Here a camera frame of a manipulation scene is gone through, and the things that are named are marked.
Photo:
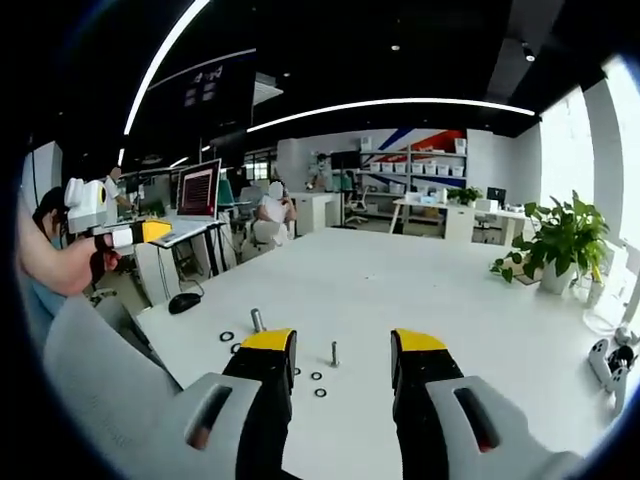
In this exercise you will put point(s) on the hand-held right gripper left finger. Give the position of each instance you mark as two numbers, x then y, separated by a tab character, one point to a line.
265	400

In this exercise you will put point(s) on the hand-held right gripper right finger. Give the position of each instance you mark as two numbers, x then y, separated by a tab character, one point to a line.
430	400

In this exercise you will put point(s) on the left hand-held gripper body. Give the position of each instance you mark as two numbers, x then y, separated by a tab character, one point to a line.
85	207

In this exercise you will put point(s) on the thick threaded stud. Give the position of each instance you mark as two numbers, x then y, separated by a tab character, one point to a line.
256	320

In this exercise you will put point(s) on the thin threaded stud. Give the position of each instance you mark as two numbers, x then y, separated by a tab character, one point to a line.
334	354

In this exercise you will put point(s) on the person's left hand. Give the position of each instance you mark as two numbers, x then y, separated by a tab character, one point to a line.
107	261

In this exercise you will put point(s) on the person's head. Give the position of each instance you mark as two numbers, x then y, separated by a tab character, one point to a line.
47	207

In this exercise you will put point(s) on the open laptop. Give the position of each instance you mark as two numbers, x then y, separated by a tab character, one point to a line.
199	192

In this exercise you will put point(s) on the black computer mouse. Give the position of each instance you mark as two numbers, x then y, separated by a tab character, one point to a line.
184	303

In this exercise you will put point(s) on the person's blue shirt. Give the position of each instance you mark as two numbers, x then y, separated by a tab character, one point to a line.
42	305

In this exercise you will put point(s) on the dark hanging screen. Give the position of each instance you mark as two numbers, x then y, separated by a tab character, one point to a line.
210	95

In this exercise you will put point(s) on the person's grey garment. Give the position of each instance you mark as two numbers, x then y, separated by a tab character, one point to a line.
110	380

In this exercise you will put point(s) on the long ceiling light strip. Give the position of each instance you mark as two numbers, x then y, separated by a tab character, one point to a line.
390	104
155	65

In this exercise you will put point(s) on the white cabinet desk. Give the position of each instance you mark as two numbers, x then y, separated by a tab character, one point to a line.
315	212

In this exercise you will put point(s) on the large potted plant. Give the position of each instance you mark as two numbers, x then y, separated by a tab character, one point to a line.
562	240

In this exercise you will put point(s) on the white office chair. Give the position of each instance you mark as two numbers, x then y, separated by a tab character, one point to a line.
356	205

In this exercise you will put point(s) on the small potted plant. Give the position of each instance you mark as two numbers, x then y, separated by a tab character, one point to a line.
466	195

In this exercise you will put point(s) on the small black monitor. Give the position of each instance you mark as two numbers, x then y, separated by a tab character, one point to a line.
497	193

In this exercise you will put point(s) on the shelf with white bins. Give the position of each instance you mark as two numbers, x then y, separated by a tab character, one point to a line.
415	167

